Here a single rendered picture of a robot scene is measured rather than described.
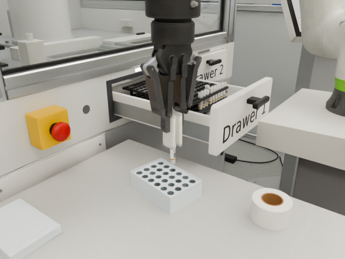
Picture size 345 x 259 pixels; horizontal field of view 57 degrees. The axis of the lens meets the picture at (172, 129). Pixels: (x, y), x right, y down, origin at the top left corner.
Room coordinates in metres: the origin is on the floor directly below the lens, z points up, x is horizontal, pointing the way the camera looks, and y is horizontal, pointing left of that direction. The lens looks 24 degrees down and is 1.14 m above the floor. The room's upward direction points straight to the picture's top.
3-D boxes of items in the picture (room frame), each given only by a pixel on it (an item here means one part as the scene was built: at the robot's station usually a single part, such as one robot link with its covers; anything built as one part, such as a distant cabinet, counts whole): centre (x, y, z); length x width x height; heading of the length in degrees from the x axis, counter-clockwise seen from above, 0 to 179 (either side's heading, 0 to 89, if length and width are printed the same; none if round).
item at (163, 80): (0.55, 0.01, 0.98); 0.04 x 0.01 x 0.11; 43
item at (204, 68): (1.13, -0.12, 0.87); 0.29 x 0.02 x 0.11; 143
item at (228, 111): (0.70, -0.17, 0.87); 0.29 x 0.02 x 0.11; 143
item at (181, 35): (0.56, 0.00, 1.04); 0.08 x 0.07 x 0.09; 133
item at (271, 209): (0.46, -0.18, 0.78); 0.07 x 0.07 x 0.04
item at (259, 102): (0.68, -0.19, 0.91); 0.07 x 0.04 x 0.01; 143
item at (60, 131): (0.58, 0.23, 0.88); 0.04 x 0.03 x 0.04; 143
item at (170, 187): (0.54, 0.01, 0.78); 0.12 x 0.08 x 0.04; 42
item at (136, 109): (0.82, 0.00, 0.86); 0.40 x 0.26 x 0.06; 53
